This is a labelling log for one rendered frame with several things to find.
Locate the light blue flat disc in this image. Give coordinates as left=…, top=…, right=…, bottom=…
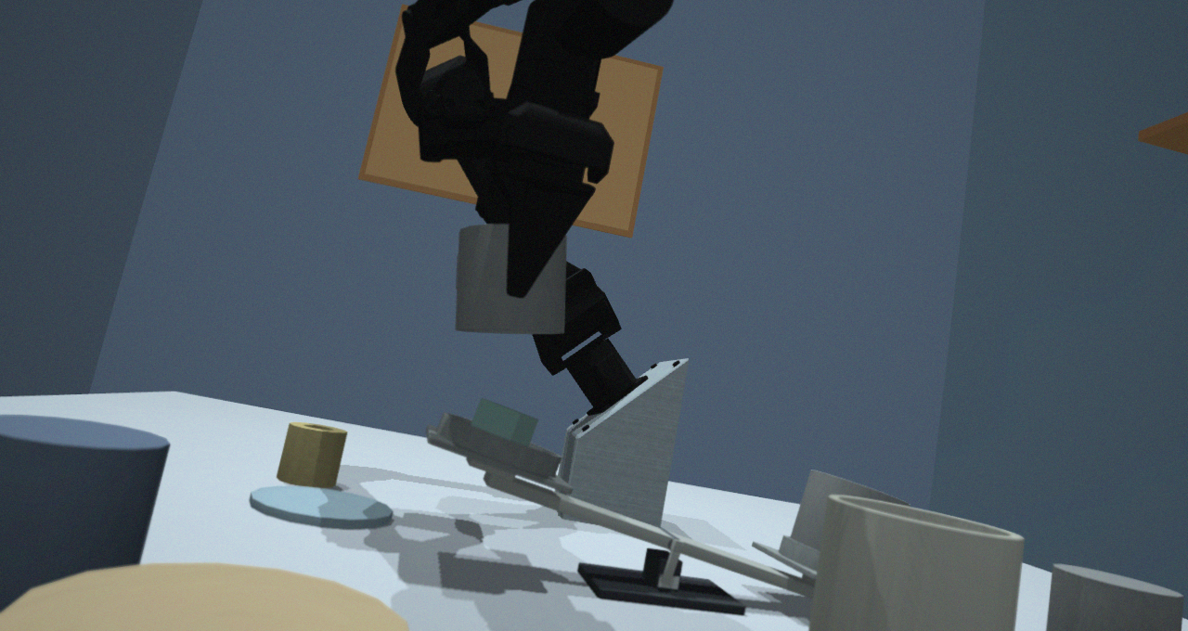
left=249, top=486, right=393, bottom=529

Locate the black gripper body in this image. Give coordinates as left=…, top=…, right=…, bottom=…
left=475, top=59, right=614, bottom=212

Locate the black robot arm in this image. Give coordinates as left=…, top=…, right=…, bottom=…
left=394, top=0, right=672, bottom=416

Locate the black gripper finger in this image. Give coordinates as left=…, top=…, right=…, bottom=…
left=492, top=160, right=596, bottom=298
left=478, top=203, right=510, bottom=225

